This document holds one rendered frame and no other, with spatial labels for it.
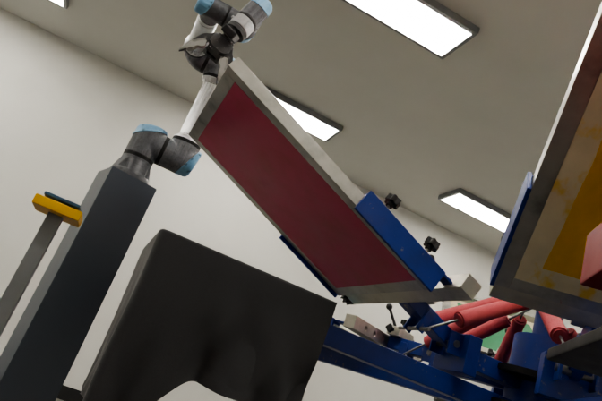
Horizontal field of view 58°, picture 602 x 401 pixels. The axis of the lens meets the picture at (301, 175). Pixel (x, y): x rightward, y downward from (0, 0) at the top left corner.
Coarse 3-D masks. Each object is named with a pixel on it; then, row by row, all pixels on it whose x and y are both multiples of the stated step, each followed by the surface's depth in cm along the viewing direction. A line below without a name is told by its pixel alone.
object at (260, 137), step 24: (240, 96) 142; (240, 120) 152; (264, 120) 142; (264, 144) 152; (288, 144) 142; (264, 168) 163; (288, 168) 151; (312, 168) 142; (288, 192) 163; (312, 192) 152; (312, 216) 162; (336, 216) 151; (336, 240) 162; (360, 240) 151; (360, 264) 162; (384, 264) 151
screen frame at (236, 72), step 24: (240, 72) 136; (216, 96) 152; (264, 96) 137; (288, 120) 138; (312, 144) 138; (336, 168) 139; (336, 192) 142; (360, 192) 140; (264, 216) 191; (360, 216) 141; (288, 240) 190; (312, 264) 191; (336, 288) 191; (360, 288) 175; (384, 288) 162; (408, 288) 151
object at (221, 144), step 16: (208, 128) 172; (224, 128) 163; (208, 144) 181; (224, 144) 172; (240, 144) 163; (224, 160) 181; (240, 160) 171; (240, 176) 181; (256, 176) 171; (256, 192) 181; (272, 192) 171; (272, 208) 180; (288, 208) 171; (288, 224) 180; (304, 224) 171; (304, 240) 180; (320, 240) 171; (320, 256) 180; (336, 256) 171; (336, 272) 180; (352, 272) 171
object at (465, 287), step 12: (456, 276) 145; (468, 276) 140; (444, 288) 145; (456, 288) 141; (468, 288) 140; (480, 288) 141; (360, 300) 193; (372, 300) 186; (384, 300) 178; (396, 300) 172; (408, 300) 166; (420, 300) 160; (432, 300) 155; (444, 300) 150; (456, 300) 145; (468, 300) 141
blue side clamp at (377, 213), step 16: (368, 192) 140; (368, 208) 139; (384, 208) 141; (368, 224) 138; (384, 224) 139; (400, 224) 141; (384, 240) 138; (400, 240) 140; (416, 240) 142; (400, 256) 139; (416, 256) 141; (416, 272) 140; (432, 272) 141; (432, 288) 140
